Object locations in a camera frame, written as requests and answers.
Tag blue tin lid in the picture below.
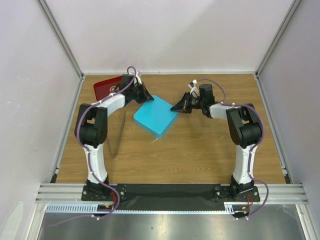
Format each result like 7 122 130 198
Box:
133 95 178 120

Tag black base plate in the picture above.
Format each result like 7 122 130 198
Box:
82 183 261 212

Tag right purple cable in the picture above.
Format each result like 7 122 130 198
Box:
196 78 270 221

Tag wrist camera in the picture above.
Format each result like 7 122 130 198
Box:
134 71 142 85
188 79 199 95

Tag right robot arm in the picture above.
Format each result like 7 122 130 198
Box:
170 83 265 201

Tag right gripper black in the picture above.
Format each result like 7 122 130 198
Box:
171 91 205 114

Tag blue tin box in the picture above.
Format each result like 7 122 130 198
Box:
134 116 178 139

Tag red tray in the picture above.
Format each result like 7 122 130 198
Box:
93 76 122 101

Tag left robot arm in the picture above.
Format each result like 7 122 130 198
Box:
74 73 154 202

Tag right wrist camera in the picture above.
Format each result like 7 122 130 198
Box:
188 79 199 95

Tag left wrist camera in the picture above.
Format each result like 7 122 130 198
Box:
134 71 142 85

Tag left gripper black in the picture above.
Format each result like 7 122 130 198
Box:
129 82 154 104

